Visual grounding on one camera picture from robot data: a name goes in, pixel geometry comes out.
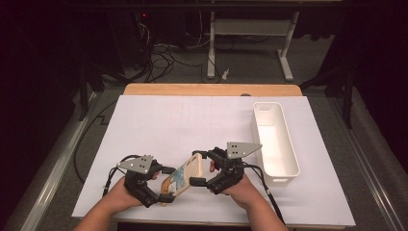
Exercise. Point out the white table mat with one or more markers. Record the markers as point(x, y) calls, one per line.
point(179, 128)

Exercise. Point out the white plastic bin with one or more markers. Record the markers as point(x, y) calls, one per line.
point(275, 150)

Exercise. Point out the white metal frame desk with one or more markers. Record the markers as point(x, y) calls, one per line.
point(250, 27)

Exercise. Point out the black computer tower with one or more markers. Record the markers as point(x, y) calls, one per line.
point(131, 38)

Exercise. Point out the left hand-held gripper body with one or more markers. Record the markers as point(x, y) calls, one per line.
point(138, 164)

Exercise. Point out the black stand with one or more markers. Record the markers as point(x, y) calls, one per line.
point(84, 96)
point(347, 106)

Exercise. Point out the small beige packet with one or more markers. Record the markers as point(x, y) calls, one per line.
point(184, 174)

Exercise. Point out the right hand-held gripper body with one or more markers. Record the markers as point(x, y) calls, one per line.
point(231, 170)

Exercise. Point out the aluminium rail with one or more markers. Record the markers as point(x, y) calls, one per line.
point(54, 173)
point(369, 179)

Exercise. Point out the small white floor object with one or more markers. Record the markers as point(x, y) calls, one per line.
point(225, 74)

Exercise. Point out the person's right hand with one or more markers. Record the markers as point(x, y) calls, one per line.
point(245, 192)

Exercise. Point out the person's left hand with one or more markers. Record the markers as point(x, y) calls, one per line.
point(117, 197)

